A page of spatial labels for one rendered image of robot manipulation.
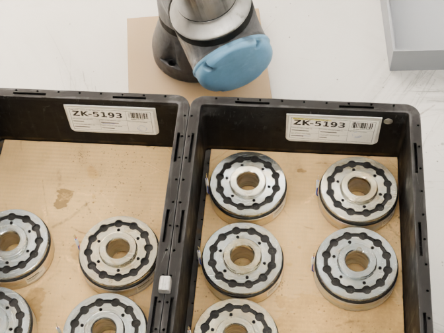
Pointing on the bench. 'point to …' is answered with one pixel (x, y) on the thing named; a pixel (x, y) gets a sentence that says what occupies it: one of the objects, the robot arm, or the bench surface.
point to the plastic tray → (413, 34)
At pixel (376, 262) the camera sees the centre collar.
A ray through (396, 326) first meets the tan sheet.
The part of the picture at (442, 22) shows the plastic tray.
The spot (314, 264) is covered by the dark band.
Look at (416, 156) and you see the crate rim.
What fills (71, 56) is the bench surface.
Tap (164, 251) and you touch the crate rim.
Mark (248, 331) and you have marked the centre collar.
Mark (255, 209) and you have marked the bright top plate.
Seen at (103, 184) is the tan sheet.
